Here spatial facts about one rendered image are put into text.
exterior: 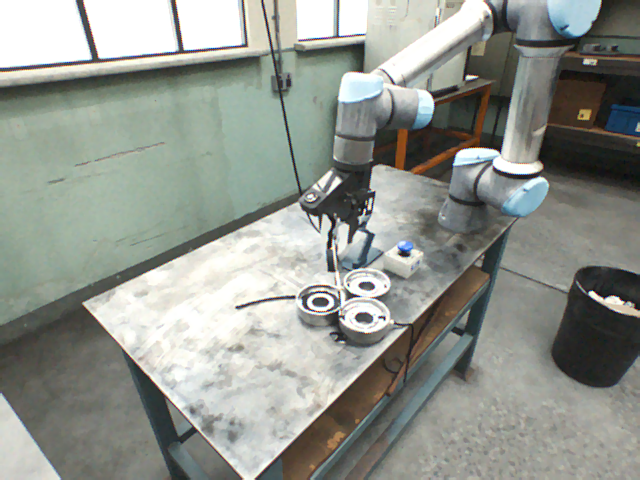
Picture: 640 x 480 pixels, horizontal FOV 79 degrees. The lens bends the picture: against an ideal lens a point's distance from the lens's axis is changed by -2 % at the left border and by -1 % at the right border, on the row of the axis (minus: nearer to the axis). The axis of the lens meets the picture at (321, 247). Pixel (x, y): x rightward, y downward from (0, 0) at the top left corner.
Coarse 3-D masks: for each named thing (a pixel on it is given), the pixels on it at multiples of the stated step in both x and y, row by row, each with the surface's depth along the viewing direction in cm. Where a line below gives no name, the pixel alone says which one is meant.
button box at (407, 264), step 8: (392, 256) 99; (400, 256) 99; (408, 256) 99; (416, 256) 99; (384, 264) 101; (392, 264) 99; (400, 264) 97; (408, 264) 96; (416, 264) 99; (400, 272) 98; (408, 272) 97
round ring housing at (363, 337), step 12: (360, 300) 86; (372, 300) 85; (360, 312) 84; (372, 312) 83; (384, 312) 83; (360, 324) 80; (372, 324) 80; (384, 324) 80; (348, 336) 80; (360, 336) 78; (372, 336) 78
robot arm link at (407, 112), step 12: (384, 84) 79; (396, 96) 72; (408, 96) 73; (420, 96) 74; (396, 108) 72; (408, 108) 73; (420, 108) 74; (432, 108) 76; (396, 120) 73; (408, 120) 74; (420, 120) 76
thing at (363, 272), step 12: (348, 276) 93; (360, 276) 95; (372, 276) 94; (384, 276) 93; (348, 288) 88; (360, 288) 94; (372, 288) 93; (384, 288) 92; (348, 300) 91; (384, 300) 88
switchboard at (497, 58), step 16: (512, 32) 366; (480, 48) 390; (496, 48) 380; (512, 48) 372; (576, 48) 357; (480, 64) 396; (496, 64) 386; (512, 64) 377; (496, 80) 392; (512, 80) 382; (560, 80) 358; (496, 96) 400; (496, 128) 431
